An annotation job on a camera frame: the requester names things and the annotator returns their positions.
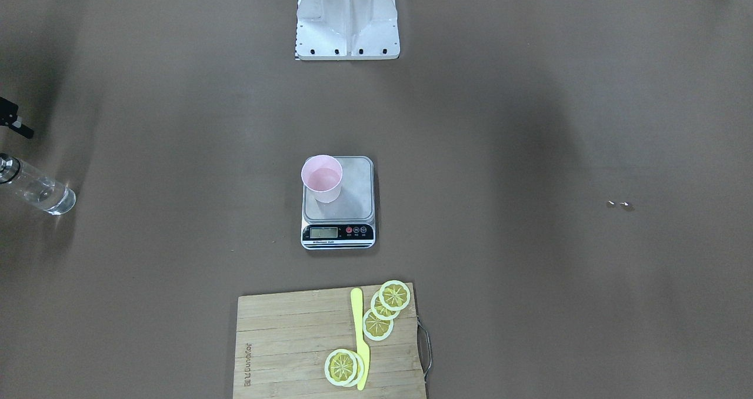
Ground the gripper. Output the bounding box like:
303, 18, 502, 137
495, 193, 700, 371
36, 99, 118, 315
0, 98, 34, 139

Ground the clear glass sauce bottle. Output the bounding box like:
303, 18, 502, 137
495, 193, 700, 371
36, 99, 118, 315
1, 153, 77, 215

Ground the pink plastic cup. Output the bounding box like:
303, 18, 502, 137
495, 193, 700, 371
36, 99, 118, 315
301, 154, 344, 203

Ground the digital kitchen scale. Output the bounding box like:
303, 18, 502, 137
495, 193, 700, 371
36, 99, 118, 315
299, 156, 377, 251

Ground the bamboo cutting board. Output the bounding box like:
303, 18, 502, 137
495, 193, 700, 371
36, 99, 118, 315
233, 287, 431, 398

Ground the yellow plastic knife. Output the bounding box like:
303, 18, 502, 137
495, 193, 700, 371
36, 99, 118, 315
350, 287, 371, 391

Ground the spilled liquid puddle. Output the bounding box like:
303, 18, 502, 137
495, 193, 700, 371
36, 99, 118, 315
606, 200, 635, 212

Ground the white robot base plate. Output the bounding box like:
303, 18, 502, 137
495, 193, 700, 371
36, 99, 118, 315
294, 0, 401, 61

